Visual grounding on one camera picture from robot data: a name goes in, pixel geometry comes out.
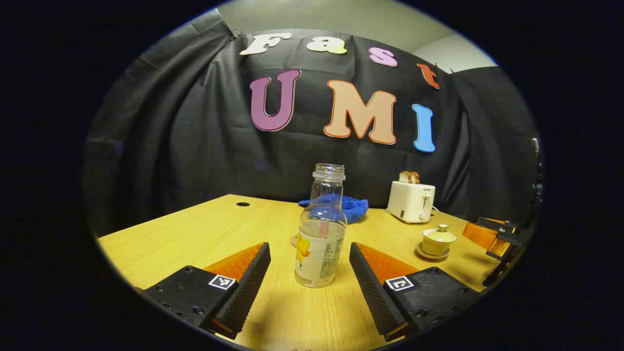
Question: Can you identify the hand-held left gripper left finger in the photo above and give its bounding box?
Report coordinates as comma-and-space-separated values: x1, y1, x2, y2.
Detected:
141, 242, 272, 340

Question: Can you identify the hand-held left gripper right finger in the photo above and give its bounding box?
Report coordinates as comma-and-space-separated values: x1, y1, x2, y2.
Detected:
349, 242, 483, 342

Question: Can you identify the cream ceramic teacup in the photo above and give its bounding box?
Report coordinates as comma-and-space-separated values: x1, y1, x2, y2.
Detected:
422, 230, 457, 255

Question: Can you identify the clear glass water bottle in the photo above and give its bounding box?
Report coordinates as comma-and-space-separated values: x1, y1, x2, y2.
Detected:
294, 163, 348, 288

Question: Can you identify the cream ceramic saucer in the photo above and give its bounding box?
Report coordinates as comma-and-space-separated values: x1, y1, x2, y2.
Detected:
415, 242, 451, 260

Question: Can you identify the white toaster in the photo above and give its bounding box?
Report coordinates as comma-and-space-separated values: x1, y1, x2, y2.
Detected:
387, 180, 436, 224

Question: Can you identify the blue towel cloth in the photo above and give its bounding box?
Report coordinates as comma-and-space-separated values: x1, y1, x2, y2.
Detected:
298, 194, 369, 224

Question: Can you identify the black backdrop cloth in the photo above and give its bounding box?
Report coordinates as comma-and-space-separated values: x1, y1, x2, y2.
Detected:
83, 10, 542, 239

